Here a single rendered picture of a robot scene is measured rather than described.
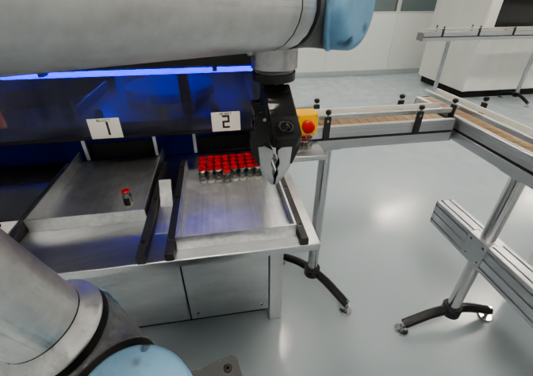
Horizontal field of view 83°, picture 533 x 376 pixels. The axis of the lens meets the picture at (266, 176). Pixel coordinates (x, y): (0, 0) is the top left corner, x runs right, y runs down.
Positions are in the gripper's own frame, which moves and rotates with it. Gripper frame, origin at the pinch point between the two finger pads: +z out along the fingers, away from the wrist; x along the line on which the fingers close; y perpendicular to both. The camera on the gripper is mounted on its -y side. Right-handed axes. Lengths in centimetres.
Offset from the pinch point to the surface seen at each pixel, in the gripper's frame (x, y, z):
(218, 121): 10.0, 37.7, 1.9
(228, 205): 9.2, 14.8, 15.8
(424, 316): -74, 22, 94
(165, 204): 25.0, 17.0, 15.3
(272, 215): -1.3, 8.9, 15.8
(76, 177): 53, 36, 16
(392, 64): -317, 498, 86
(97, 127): 44, 38, 1
